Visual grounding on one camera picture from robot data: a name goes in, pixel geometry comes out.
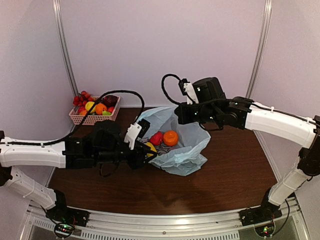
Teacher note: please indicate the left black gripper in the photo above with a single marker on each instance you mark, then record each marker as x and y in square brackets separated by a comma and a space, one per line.
[137, 161]

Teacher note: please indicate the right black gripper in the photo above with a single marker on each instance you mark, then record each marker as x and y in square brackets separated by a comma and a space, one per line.
[184, 118]

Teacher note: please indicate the yellow fruit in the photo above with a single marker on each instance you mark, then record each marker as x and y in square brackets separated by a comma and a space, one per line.
[152, 148]

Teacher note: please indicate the light blue printed plastic bag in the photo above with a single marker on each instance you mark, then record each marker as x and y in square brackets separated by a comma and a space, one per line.
[184, 158]

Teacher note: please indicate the red lychee bunch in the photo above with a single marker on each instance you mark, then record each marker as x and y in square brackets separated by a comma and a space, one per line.
[82, 98]

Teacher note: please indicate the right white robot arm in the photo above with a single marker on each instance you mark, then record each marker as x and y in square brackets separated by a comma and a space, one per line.
[291, 142]

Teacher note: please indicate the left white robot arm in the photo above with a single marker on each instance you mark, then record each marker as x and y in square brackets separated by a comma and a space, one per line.
[14, 153]

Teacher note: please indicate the red apple in bag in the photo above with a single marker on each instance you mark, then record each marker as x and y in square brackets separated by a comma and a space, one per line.
[157, 138]

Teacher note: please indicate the orange fruit in bag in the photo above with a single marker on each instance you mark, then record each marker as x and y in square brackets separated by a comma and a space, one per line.
[170, 138]

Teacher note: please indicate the orange fruit in basket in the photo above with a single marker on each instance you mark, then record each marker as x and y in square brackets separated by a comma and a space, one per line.
[100, 108]

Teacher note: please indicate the red peach in basket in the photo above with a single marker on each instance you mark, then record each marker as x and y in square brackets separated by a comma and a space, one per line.
[111, 109]

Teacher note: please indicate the green pear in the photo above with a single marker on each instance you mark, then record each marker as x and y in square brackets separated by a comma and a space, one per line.
[106, 113]

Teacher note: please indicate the dark red apple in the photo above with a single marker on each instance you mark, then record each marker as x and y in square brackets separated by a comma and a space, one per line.
[110, 100]

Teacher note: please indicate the orange green mango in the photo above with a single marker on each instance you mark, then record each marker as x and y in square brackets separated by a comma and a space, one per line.
[83, 112]

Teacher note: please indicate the yellow lemon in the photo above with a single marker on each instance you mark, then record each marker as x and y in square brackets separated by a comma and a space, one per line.
[90, 107]

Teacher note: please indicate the pink perforated plastic basket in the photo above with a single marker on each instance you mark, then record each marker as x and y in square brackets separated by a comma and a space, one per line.
[90, 120]

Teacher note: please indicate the red apple in basket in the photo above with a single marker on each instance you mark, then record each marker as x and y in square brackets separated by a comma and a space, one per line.
[81, 109]

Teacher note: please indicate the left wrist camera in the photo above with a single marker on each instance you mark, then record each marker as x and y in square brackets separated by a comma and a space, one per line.
[136, 130]

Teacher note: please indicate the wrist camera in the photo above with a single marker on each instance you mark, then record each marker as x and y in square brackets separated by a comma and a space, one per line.
[136, 130]
[188, 90]

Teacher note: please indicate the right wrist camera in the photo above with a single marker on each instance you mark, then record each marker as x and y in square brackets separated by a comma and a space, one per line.
[188, 90]

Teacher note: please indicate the right aluminium corner post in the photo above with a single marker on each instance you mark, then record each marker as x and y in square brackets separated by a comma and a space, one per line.
[263, 36]

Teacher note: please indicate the aluminium corner post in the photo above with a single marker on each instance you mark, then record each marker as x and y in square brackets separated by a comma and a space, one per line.
[263, 36]
[63, 44]

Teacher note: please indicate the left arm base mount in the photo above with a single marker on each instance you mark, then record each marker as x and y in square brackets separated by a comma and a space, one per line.
[62, 213]

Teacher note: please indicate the front aluminium rail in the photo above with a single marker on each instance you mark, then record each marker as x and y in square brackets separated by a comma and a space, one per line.
[223, 225]

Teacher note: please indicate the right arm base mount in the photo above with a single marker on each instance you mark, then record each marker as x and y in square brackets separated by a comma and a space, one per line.
[263, 213]

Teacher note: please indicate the left aluminium corner post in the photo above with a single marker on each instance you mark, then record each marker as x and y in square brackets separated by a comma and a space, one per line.
[63, 44]

